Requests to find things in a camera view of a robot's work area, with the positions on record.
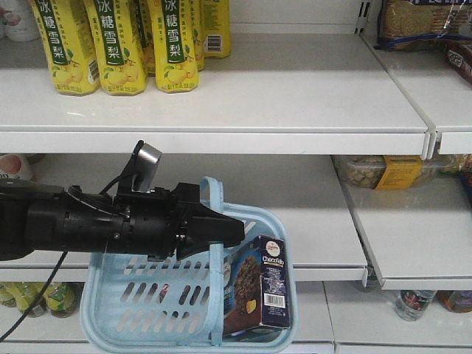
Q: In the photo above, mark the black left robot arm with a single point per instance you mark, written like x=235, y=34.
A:
x=41, y=217

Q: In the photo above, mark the white store shelving unit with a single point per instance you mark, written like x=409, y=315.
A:
x=304, y=82

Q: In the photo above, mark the blue chocolate cookie box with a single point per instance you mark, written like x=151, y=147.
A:
x=255, y=293

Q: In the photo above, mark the red snack package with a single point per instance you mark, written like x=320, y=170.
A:
x=458, y=55

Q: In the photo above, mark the rear yellow pear bottle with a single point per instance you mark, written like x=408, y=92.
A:
x=216, y=28

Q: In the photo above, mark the blue cracker package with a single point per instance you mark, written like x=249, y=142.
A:
x=415, y=25

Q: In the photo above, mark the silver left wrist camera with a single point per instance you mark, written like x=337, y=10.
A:
x=140, y=170

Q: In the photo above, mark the light blue plastic basket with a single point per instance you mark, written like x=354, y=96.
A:
x=133, y=305

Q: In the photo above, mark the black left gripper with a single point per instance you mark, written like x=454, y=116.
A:
x=164, y=223

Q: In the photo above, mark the yellow pear drink bottle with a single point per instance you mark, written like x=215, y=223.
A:
x=68, y=45

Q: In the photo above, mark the yellow labelled snack tub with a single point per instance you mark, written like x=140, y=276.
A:
x=392, y=172

